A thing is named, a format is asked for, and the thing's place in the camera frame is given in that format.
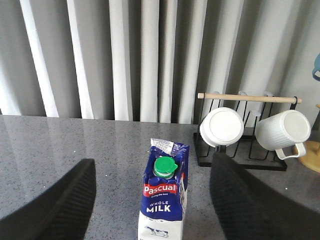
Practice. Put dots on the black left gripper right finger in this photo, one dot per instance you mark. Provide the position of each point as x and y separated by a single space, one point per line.
249 209

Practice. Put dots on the wooden mug tree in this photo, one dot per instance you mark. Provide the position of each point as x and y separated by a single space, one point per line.
311 159

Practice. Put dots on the black wire mug rack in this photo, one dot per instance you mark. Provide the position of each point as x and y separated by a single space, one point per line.
245 151

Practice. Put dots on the blue white milk carton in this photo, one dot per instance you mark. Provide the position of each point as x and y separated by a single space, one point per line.
164 191

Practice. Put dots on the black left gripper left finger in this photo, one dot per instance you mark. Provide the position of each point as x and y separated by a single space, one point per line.
62 212

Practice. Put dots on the blue enamel mug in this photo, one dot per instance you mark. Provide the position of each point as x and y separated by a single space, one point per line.
316 69

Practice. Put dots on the white smiley mug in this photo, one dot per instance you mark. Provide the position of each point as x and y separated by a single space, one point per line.
222 126

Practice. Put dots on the white ribbed mug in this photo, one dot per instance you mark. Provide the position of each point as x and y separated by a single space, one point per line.
286 129

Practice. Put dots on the grey white curtain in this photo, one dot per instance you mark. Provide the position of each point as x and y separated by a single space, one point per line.
146 60

